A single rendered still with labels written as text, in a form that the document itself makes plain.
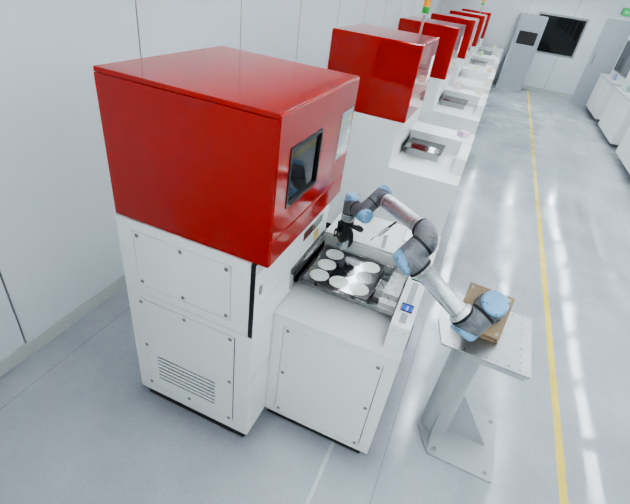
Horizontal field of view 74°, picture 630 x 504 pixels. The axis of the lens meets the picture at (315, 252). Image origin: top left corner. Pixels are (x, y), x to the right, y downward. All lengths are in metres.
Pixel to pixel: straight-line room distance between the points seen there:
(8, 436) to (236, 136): 2.05
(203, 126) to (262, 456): 1.75
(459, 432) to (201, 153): 2.16
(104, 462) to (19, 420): 0.56
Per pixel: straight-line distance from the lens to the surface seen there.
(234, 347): 2.04
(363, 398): 2.18
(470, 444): 2.85
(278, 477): 2.47
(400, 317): 1.94
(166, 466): 2.53
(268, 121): 1.37
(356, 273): 2.22
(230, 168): 1.50
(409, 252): 1.83
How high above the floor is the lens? 2.20
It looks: 34 degrees down
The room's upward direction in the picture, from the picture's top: 9 degrees clockwise
